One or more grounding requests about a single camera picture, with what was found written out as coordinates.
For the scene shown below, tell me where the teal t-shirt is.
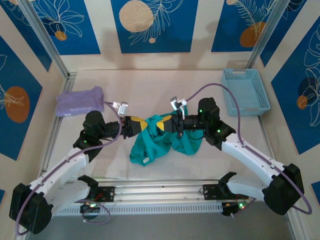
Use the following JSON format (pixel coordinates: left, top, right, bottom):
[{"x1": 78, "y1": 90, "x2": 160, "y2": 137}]
[{"x1": 129, "y1": 113, "x2": 203, "y2": 167}]

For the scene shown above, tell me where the folded purple t-shirt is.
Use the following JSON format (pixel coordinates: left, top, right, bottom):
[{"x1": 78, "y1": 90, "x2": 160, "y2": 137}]
[{"x1": 56, "y1": 86, "x2": 105, "y2": 117}]

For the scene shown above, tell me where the light blue plastic basket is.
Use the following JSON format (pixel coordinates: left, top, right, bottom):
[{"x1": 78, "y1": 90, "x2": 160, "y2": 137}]
[{"x1": 220, "y1": 68, "x2": 271, "y2": 117}]

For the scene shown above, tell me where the black controller board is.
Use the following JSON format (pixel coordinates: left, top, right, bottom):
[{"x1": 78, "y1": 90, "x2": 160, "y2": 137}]
[
  {"x1": 79, "y1": 202, "x2": 101, "y2": 214},
  {"x1": 221, "y1": 201, "x2": 248, "y2": 217}
]

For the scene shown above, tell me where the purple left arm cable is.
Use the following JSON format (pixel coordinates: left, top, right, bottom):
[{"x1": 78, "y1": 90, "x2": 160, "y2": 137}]
[{"x1": 14, "y1": 100, "x2": 123, "y2": 237}]

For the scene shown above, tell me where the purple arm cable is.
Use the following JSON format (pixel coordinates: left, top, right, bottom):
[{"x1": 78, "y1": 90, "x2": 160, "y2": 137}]
[
  {"x1": 14, "y1": 100, "x2": 123, "y2": 237},
  {"x1": 184, "y1": 82, "x2": 313, "y2": 216}
]

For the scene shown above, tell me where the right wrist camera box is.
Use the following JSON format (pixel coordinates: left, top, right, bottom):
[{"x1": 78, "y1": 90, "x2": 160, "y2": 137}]
[{"x1": 169, "y1": 96, "x2": 188, "y2": 121}]

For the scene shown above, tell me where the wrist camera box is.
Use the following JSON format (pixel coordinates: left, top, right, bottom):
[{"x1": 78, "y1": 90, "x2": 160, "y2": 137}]
[
  {"x1": 112, "y1": 100, "x2": 131, "y2": 116},
  {"x1": 169, "y1": 96, "x2": 188, "y2": 121}
]

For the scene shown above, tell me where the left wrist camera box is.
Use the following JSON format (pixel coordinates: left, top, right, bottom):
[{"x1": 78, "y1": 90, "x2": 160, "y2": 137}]
[{"x1": 112, "y1": 100, "x2": 131, "y2": 116}]

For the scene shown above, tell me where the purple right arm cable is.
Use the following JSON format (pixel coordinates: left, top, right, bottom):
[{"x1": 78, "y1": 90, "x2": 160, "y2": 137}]
[{"x1": 184, "y1": 82, "x2": 313, "y2": 216}]

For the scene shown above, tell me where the aluminium table side rail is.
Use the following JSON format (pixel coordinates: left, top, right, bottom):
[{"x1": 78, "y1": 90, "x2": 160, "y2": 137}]
[
  {"x1": 38, "y1": 72, "x2": 78, "y2": 179},
  {"x1": 257, "y1": 116, "x2": 277, "y2": 163}
]

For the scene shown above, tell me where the long aluminium base rail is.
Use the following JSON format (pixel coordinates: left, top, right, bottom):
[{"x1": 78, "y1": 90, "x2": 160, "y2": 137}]
[{"x1": 37, "y1": 177, "x2": 266, "y2": 205}]

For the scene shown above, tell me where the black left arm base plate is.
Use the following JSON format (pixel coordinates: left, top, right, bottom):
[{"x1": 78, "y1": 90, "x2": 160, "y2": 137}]
[{"x1": 89, "y1": 186, "x2": 116, "y2": 203}]

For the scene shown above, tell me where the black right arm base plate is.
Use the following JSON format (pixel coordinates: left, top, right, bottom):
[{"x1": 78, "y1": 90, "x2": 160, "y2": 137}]
[{"x1": 202, "y1": 184, "x2": 226, "y2": 201}]

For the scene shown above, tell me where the white slotted cable duct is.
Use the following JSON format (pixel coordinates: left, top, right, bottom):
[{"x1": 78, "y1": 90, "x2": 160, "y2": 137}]
[{"x1": 53, "y1": 201, "x2": 225, "y2": 216}]

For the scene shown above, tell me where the aluminium frame post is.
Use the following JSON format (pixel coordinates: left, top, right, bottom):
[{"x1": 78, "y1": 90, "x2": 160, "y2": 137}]
[
  {"x1": 18, "y1": 0, "x2": 71, "y2": 79},
  {"x1": 246, "y1": 0, "x2": 287, "y2": 70}
]

